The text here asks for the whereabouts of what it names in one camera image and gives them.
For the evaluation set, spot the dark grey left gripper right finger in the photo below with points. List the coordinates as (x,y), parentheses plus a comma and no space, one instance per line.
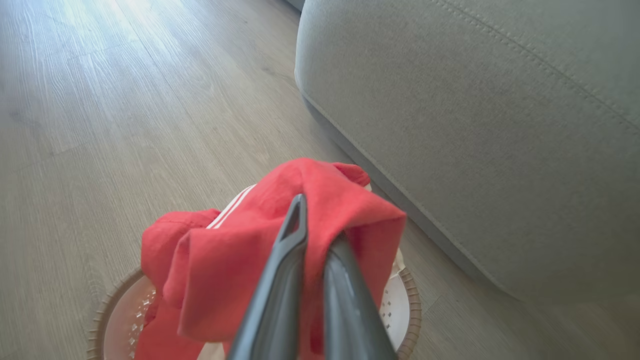
(347,305)

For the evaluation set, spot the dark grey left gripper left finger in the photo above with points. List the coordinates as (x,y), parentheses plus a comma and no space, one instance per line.
(280,280)

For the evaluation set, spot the red garment with white stripes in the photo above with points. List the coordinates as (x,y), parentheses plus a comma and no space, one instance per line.
(235,260)

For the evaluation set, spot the round white basket brown rim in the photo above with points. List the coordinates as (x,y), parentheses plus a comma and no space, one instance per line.
(120,320)

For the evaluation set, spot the grey fabric sofa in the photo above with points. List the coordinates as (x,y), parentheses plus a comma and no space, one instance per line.
(475,125)

